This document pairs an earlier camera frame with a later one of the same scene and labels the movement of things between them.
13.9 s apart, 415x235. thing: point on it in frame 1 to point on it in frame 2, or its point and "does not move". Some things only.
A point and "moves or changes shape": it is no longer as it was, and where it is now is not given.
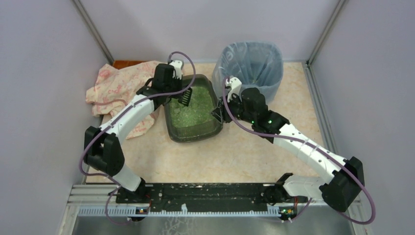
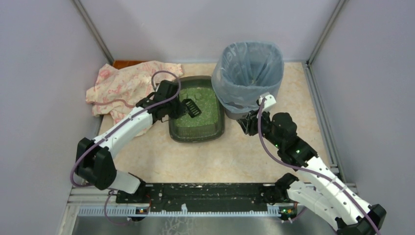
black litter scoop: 185,98 to 193,109
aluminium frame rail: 102,200 does not move
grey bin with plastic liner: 257,64 does not move
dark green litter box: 196,122 does not move
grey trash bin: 268,87 moves or changes shape
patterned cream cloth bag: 111,88 does not move
